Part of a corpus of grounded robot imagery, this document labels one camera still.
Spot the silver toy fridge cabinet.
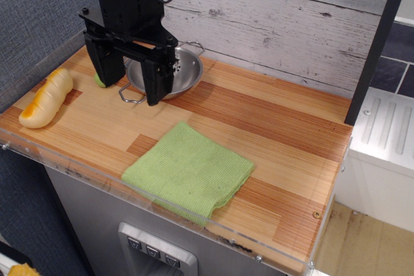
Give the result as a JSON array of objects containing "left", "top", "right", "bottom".
[{"left": 47, "top": 168, "right": 312, "bottom": 275}]

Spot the clear acrylic front guard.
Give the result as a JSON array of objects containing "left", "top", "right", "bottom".
[{"left": 0, "top": 127, "right": 316, "bottom": 276}]

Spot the yellow toy bread loaf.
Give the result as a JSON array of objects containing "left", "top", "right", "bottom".
[{"left": 19, "top": 68, "right": 73, "bottom": 129}]

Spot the green folded cloth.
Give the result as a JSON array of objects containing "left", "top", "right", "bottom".
[{"left": 122, "top": 122, "right": 254, "bottom": 226}]

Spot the green-handled grey spatula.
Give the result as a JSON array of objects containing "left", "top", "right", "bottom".
[{"left": 94, "top": 73, "right": 106, "bottom": 88}]

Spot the silver dispenser button panel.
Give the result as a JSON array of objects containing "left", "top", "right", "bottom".
[{"left": 118, "top": 222, "right": 199, "bottom": 275}]

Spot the white toy sink unit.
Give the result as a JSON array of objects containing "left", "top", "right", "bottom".
[{"left": 334, "top": 88, "right": 413, "bottom": 231}]

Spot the steel two-handled bowl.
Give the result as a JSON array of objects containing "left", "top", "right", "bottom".
[{"left": 118, "top": 41, "right": 205, "bottom": 104}]

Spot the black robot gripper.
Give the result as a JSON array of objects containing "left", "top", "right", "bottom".
[{"left": 80, "top": 0, "right": 178, "bottom": 106}]

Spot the yellow object bottom corner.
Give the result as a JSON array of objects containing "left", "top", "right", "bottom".
[{"left": 8, "top": 264, "right": 40, "bottom": 276}]

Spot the dark right frame post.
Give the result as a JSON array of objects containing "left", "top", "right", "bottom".
[{"left": 344, "top": 0, "right": 402, "bottom": 125}]

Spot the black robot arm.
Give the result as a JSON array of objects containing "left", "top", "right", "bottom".
[{"left": 79, "top": 0, "right": 178, "bottom": 106}]

